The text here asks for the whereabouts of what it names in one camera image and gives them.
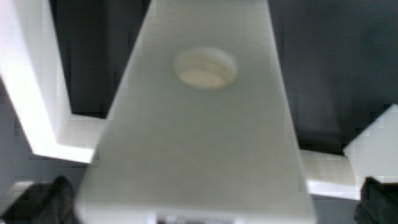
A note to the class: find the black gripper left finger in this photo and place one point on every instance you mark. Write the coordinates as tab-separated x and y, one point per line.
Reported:
37	203

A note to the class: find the white cabinet top block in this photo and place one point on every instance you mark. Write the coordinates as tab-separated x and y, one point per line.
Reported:
197	162

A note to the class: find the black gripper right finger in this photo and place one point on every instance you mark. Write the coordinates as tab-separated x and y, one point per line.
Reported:
376	208

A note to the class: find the white right fence bar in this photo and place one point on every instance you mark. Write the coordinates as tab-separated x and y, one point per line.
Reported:
328	175

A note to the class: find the white front fence bar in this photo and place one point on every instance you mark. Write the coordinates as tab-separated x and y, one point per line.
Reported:
62	134

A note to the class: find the white cabinet body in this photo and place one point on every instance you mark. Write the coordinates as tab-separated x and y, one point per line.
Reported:
371	150

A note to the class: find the white fence bar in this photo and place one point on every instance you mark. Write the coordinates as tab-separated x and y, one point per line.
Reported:
328	175
62	134

